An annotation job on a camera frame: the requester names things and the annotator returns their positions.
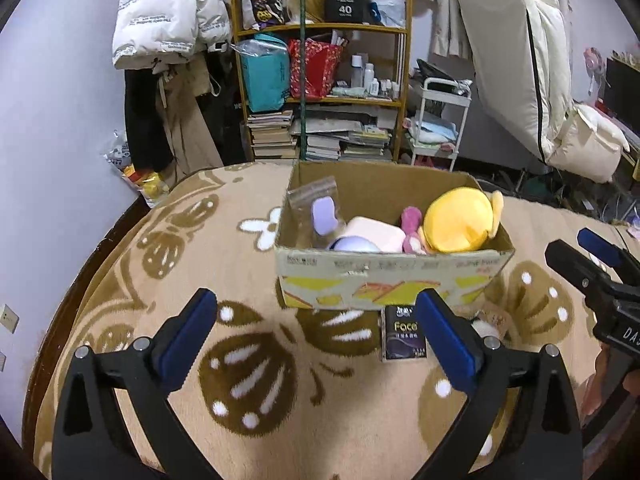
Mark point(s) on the pile of magazines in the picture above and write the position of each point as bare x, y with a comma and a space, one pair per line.
350, 140

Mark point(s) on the green pole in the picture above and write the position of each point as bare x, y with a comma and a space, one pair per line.
302, 85

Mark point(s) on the clear plastic bag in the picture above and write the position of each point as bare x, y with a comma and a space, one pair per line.
260, 47

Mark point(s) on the printed cardboard box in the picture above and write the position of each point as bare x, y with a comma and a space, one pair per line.
390, 280

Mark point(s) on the stack of old books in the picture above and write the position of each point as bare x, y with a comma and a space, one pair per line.
270, 135

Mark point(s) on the cream folded mattress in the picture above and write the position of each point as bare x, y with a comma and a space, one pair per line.
505, 50

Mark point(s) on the pink plush toy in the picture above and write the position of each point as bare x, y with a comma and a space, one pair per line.
411, 220

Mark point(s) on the black hanging garment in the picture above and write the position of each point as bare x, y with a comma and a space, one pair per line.
145, 120

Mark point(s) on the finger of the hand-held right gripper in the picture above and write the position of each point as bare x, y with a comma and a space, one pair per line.
570, 262
597, 245

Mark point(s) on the yellow plush toy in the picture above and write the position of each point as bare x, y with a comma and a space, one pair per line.
457, 220

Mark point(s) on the cream floral curtain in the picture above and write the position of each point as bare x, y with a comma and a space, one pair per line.
445, 15

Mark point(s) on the beige hanging trousers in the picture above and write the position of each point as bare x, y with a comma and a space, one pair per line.
187, 125

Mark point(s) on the red patterned bag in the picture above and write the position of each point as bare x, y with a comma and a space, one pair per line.
315, 70

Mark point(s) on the teal shopping bag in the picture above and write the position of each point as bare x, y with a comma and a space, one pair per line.
265, 82

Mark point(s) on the group of white bottles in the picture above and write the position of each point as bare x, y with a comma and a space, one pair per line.
370, 77

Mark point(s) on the pink swirl lollipop plush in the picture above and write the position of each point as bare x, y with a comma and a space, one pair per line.
375, 232

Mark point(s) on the pink desk fan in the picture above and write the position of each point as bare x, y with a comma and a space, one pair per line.
595, 67

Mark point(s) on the wooden shelf rack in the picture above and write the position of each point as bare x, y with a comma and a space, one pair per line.
320, 30

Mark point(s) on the white puffer jacket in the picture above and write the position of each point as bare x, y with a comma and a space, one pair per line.
160, 20

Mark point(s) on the black box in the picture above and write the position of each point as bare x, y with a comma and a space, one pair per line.
345, 7

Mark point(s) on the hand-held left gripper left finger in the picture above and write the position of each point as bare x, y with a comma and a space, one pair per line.
187, 340

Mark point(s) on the plastic bag of toys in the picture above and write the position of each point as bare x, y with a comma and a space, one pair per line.
137, 175

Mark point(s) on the black tissue pack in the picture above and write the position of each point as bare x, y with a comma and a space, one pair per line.
402, 335

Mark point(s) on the small pale plush doll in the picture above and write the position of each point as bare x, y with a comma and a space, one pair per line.
495, 322

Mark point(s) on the white utility cart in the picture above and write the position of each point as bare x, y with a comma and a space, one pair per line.
440, 125

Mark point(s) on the cream cushion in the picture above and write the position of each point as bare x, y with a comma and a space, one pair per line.
590, 142

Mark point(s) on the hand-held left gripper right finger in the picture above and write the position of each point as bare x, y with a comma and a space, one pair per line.
447, 342

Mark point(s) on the black monitor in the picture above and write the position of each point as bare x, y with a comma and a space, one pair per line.
622, 92

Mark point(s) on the mint green pouch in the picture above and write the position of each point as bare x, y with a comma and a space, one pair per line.
350, 91

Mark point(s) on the zip bag with purple item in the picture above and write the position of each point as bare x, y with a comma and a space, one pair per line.
322, 212

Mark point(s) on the person's right hand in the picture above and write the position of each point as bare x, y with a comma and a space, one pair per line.
600, 380

